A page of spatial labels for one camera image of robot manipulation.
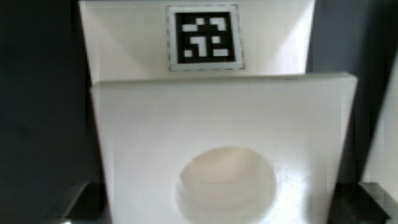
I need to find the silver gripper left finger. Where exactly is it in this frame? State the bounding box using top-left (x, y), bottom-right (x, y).
top-left (57, 182), bottom-right (105, 224)

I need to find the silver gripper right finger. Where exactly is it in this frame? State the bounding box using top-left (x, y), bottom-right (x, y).
top-left (335, 182), bottom-right (398, 224)

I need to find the white lamp base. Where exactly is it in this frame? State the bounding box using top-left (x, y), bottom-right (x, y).
top-left (79, 0), bottom-right (358, 224)

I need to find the white border frame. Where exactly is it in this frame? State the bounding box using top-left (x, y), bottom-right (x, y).
top-left (363, 65), bottom-right (398, 200)

